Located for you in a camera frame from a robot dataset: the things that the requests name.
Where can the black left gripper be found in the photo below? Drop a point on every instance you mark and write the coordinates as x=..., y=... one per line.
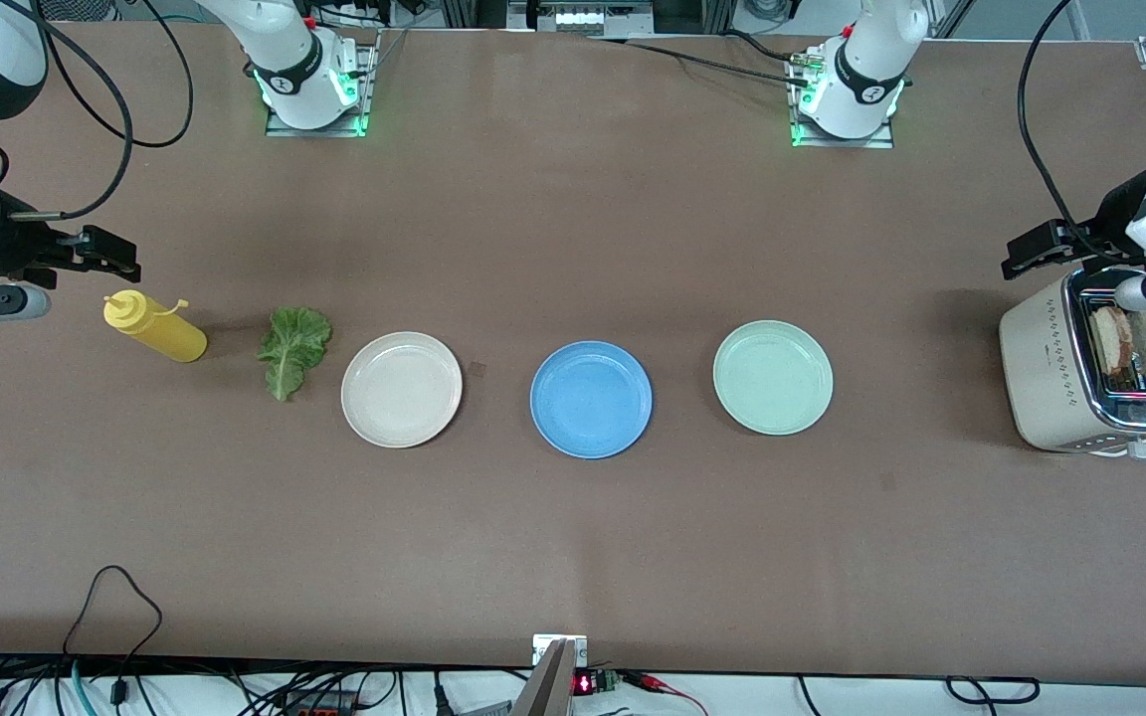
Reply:
x=1113, y=217

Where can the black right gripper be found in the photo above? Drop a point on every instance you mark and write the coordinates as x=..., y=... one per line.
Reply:
x=12, y=242

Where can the yellow mustard squeeze bottle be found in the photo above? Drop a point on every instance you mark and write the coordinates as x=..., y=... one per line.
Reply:
x=170, y=341

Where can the square bread slice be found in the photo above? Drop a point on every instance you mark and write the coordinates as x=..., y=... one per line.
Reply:
x=1110, y=343

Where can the green lettuce leaf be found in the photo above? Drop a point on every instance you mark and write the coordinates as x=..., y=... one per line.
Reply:
x=292, y=343

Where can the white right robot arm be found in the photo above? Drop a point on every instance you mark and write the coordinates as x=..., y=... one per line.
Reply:
x=275, y=40

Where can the mint green round plate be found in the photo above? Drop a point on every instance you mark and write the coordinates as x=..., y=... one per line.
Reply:
x=773, y=378

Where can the beige round plate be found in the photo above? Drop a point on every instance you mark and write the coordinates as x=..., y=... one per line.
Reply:
x=402, y=390

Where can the blue round plate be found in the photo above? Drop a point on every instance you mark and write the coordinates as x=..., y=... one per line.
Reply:
x=591, y=400

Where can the cream and chrome toaster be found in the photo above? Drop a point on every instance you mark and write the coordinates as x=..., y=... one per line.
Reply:
x=1041, y=378

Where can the checkered black white fabric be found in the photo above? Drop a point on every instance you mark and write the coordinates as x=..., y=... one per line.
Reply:
x=76, y=8

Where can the orange power strip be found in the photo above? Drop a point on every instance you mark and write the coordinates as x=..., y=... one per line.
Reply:
x=319, y=708

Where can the grey equipment box with lights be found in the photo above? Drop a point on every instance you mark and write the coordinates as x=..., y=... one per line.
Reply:
x=583, y=18

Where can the small red LED board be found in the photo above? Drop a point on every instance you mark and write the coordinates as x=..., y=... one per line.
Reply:
x=588, y=684

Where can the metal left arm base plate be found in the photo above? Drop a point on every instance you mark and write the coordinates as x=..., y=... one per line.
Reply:
x=842, y=143

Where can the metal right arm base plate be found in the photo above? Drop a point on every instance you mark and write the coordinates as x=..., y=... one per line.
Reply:
x=314, y=131

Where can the aluminium frame post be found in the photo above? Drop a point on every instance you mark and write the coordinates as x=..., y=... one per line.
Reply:
x=469, y=12

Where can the grey metal camera bracket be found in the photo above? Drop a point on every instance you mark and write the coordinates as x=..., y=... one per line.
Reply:
x=553, y=686

